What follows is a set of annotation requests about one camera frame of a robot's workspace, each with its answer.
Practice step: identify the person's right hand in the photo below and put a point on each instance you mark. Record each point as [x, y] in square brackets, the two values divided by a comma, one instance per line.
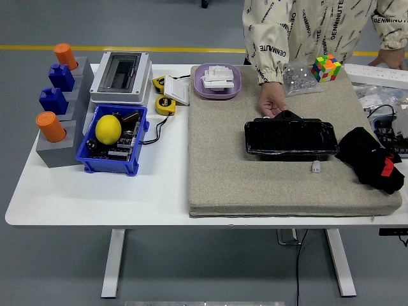
[271, 100]

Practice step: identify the person's left hand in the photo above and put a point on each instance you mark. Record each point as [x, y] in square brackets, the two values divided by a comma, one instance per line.
[390, 57]

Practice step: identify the black rag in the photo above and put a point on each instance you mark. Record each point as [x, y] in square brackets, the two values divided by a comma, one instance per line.
[363, 150]

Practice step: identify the person's left forearm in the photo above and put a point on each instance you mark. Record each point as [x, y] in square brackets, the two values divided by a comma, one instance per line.
[392, 32]

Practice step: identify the person's right forearm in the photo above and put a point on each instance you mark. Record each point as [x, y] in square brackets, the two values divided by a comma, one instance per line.
[271, 60]

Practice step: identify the white power strip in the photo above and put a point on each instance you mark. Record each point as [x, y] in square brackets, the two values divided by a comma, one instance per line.
[376, 75]

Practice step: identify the clear bag of metal nuts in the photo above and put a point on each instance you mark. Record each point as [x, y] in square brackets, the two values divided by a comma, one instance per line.
[298, 79]

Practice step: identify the clear plastic bags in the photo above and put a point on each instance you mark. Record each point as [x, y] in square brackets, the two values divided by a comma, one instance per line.
[373, 95]

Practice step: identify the colourful puzzle cube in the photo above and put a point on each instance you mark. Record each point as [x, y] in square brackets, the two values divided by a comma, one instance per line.
[325, 68]

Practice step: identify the purple plate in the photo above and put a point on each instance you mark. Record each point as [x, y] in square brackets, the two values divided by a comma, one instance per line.
[199, 89]

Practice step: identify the grey-brown mat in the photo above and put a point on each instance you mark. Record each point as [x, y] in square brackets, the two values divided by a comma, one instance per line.
[223, 159]

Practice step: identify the light blue tray of boards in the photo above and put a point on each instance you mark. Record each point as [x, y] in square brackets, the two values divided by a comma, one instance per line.
[390, 135]

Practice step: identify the person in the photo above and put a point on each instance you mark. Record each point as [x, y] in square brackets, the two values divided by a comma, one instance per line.
[318, 25]

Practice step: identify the small white connector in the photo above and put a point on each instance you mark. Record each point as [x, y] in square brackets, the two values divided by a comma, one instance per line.
[315, 166]

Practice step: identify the yellow tape measure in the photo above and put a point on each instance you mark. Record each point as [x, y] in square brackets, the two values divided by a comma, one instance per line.
[165, 104]
[158, 83]

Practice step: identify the black chair caster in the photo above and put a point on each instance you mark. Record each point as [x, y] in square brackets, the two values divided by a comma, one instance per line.
[205, 4]

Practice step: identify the grey electrical distribution box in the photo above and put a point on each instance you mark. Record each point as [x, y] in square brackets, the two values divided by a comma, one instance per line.
[140, 79]

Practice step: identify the brown cylindrical capacitor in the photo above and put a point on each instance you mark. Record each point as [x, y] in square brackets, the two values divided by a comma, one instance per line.
[131, 116]

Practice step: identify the dark circuit board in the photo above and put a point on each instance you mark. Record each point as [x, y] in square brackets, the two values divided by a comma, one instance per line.
[126, 143]

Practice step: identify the yellow lemon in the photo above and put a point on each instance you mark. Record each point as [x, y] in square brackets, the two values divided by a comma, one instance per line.
[108, 129]

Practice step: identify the black table control box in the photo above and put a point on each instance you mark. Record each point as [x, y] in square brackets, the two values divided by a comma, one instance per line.
[392, 232]

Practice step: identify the blue plastic bin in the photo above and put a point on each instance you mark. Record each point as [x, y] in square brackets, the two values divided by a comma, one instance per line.
[108, 165]

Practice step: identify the white table leg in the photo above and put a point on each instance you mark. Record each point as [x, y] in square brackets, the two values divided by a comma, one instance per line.
[113, 264]
[341, 264]

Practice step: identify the orange cylinder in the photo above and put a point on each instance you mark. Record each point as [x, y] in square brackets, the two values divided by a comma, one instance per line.
[65, 55]
[51, 126]

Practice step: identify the blue plastic block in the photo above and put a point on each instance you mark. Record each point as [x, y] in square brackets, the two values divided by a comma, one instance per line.
[53, 101]
[61, 78]

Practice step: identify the grey stepped block holder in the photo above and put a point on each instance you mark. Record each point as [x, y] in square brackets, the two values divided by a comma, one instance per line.
[57, 156]

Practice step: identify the white switch parts stack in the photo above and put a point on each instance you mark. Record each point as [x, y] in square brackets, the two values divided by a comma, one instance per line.
[218, 78]

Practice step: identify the white wall switch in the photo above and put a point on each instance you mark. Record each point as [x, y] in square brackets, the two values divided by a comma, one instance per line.
[178, 90]

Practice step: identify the metal bracket under table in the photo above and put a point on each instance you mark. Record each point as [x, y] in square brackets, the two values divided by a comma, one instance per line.
[282, 240]

